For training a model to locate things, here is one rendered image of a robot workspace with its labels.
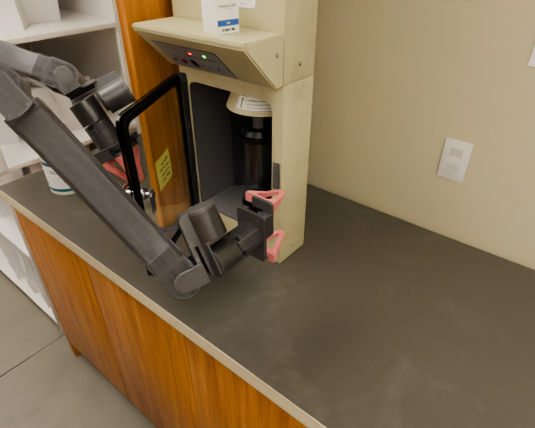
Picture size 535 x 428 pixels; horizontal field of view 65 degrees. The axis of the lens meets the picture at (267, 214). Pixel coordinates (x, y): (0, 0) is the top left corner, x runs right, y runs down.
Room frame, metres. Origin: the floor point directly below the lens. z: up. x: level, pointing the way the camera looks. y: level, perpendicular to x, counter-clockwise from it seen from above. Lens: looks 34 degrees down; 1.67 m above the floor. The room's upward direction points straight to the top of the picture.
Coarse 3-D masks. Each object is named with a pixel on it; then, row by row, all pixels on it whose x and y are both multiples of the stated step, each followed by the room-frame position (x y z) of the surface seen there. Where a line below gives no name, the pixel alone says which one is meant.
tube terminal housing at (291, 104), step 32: (192, 0) 1.00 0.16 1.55; (256, 0) 0.88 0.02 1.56; (288, 0) 0.85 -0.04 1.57; (288, 32) 0.85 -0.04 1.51; (288, 64) 0.85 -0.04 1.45; (256, 96) 0.89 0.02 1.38; (288, 96) 0.85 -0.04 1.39; (192, 128) 1.03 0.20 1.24; (288, 128) 0.86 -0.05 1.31; (288, 160) 0.86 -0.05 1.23; (288, 192) 0.86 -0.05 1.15; (224, 224) 0.97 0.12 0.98; (288, 224) 0.87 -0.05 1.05
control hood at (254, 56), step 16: (144, 32) 0.93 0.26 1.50; (160, 32) 0.89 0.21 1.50; (176, 32) 0.87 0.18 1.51; (192, 32) 0.85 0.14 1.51; (208, 32) 0.85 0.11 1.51; (240, 32) 0.85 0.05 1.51; (256, 32) 0.85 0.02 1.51; (272, 32) 0.85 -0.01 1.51; (208, 48) 0.83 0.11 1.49; (224, 48) 0.79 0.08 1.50; (240, 48) 0.76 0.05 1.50; (256, 48) 0.78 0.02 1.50; (272, 48) 0.81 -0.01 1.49; (176, 64) 1.00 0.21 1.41; (224, 64) 0.85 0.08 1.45; (240, 64) 0.81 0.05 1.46; (256, 64) 0.78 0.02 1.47; (272, 64) 0.81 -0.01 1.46; (240, 80) 0.88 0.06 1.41; (256, 80) 0.83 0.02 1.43; (272, 80) 0.81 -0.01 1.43
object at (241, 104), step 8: (232, 96) 0.98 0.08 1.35; (240, 96) 0.95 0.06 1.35; (232, 104) 0.96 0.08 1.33; (240, 104) 0.94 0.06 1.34; (248, 104) 0.93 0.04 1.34; (256, 104) 0.93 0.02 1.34; (264, 104) 0.93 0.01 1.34; (240, 112) 0.94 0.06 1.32; (248, 112) 0.93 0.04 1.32; (256, 112) 0.92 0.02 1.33; (264, 112) 0.92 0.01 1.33
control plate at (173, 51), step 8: (152, 40) 0.95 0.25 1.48; (160, 48) 0.96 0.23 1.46; (168, 48) 0.94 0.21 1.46; (176, 48) 0.91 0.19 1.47; (184, 48) 0.89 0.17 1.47; (192, 48) 0.87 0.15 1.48; (176, 56) 0.95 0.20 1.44; (184, 56) 0.93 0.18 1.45; (192, 56) 0.90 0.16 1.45; (200, 56) 0.88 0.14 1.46; (208, 56) 0.86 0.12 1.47; (216, 56) 0.84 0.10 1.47; (184, 64) 0.97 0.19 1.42; (192, 64) 0.94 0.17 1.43; (200, 64) 0.91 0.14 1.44; (208, 64) 0.89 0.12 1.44; (216, 64) 0.87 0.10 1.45; (216, 72) 0.91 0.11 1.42; (224, 72) 0.88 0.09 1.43
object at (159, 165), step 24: (144, 96) 0.84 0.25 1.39; (168, 96) 0.95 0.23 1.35; (144, 120) 0.82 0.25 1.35; (168, 120) 0.93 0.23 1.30; (120, 144) 0.73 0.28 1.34; (144, 144) 0.80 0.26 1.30; (168, 144) 0.91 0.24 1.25; (144, 168) 0.79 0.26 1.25; (168, 168) 0.90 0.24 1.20; (168, 192) 0.88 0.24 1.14; (168, 216) 0.86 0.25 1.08
